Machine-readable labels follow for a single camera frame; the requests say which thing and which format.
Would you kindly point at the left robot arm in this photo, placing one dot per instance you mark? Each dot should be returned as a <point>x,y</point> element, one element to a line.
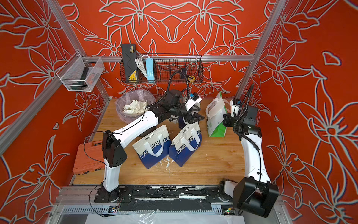
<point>114,143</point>

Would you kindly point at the small navy paper bag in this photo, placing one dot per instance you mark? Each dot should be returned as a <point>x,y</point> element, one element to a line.
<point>183,123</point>

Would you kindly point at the white button box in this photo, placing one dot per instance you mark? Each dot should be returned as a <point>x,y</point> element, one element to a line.
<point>174,120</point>

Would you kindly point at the green and white tote bag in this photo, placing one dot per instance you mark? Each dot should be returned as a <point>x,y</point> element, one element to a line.
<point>215,111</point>

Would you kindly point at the black power adapter box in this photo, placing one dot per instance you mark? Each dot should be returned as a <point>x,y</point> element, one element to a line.
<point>129,55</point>

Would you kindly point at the white and navy bag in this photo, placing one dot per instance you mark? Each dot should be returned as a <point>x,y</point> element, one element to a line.
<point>186,142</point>
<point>152,148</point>

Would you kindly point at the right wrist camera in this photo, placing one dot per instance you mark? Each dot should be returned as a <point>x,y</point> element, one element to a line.
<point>235,107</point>

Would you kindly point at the orange plastic tool case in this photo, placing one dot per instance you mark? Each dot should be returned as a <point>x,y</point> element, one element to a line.
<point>89,158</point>

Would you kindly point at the black wire wall basket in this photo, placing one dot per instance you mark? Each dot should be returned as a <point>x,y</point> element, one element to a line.
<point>167,68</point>

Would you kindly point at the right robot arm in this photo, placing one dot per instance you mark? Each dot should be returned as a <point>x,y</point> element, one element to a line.
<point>255,193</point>

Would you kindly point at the clear plastic wall bin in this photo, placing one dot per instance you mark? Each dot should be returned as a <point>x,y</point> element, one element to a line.
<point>81,73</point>

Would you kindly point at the light blue tag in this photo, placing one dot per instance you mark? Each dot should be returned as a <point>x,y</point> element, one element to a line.
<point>150,70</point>

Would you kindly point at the yellow tape roll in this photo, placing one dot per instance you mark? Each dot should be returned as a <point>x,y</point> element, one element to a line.
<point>191,78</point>

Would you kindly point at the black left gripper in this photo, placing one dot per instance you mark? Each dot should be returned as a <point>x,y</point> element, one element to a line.
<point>191,119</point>

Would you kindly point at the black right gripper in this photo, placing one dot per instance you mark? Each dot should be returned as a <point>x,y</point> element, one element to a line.
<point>227,117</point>

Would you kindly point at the pink trash bag liner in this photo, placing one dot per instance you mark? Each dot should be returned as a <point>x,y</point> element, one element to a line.
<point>135,105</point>

